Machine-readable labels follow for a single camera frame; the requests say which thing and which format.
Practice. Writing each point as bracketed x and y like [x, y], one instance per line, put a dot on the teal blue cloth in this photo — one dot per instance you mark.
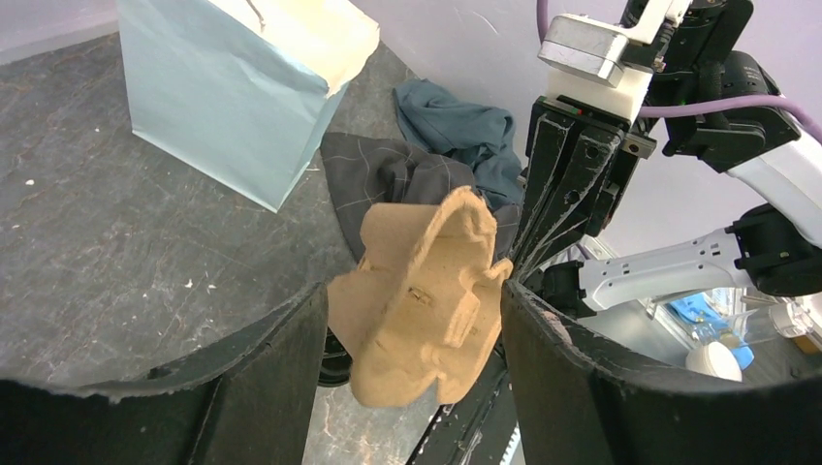
[481, 137]

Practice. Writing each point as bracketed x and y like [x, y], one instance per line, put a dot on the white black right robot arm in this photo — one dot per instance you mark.
[663, 161]

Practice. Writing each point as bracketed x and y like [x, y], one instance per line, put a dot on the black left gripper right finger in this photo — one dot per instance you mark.
[582, 398]

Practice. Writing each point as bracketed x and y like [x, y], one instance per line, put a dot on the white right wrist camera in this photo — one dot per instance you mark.
[604, 66]

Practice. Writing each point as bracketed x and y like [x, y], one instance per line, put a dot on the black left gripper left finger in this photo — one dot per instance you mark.
[245, 399]

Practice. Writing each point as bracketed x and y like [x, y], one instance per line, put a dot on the dark grey checked cloth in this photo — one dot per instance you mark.
[362, 171]

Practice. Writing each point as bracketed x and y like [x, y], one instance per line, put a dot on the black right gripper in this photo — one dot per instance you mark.
[580, 162]

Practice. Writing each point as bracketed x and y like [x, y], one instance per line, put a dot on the light blue paper bag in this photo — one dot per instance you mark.
[242, 91]

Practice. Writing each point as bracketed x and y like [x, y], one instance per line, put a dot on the single brown pulp carrier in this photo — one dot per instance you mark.
[422, 308]

